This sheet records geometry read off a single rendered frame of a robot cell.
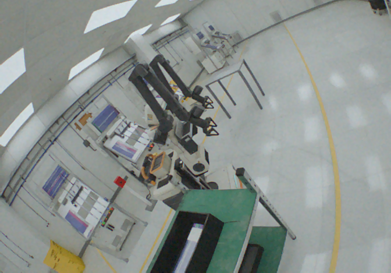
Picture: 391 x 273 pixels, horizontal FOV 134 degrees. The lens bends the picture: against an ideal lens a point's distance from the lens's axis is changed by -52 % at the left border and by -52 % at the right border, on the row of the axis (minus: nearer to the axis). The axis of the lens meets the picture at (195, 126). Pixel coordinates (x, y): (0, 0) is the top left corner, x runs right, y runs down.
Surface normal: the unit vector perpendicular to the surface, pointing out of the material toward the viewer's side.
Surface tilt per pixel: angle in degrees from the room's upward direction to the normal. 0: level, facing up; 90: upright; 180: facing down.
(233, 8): 90
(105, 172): 90
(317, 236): 0
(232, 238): 0
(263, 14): 90
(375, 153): 0
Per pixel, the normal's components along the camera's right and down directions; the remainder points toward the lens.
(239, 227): -0.60, -0.70
